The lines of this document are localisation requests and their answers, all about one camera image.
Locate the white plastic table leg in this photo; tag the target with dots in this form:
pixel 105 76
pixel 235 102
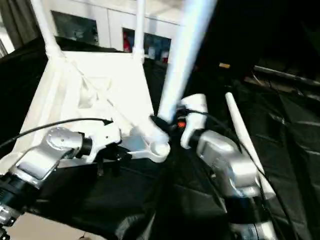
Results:
pixel 140 27
pixel 185 55
pixel 237 120
pixel 46 27

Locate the white plastic table top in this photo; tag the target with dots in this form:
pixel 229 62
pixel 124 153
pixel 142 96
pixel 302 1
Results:
pixel 100 75

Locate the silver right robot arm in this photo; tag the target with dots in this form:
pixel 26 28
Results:
pixel 225 160

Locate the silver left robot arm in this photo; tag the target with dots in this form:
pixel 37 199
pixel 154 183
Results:
pixel 50 150

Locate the black mat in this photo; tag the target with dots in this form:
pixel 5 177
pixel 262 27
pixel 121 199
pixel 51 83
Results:
pixel 112 195

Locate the small tan label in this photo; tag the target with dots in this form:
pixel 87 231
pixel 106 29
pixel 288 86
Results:
pixel 224 65

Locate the red bottle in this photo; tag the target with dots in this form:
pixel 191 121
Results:
pixel 127 41

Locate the white glass-door cabinet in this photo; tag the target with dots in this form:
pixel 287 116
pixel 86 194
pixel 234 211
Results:
pixel 110 20

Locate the dark metal pole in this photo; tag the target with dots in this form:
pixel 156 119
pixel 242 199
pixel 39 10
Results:
pixel 287 75

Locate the grey curtain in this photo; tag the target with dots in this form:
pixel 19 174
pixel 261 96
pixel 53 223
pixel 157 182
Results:
pixel 15 25

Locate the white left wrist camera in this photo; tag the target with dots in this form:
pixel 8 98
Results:
pixel 105 135

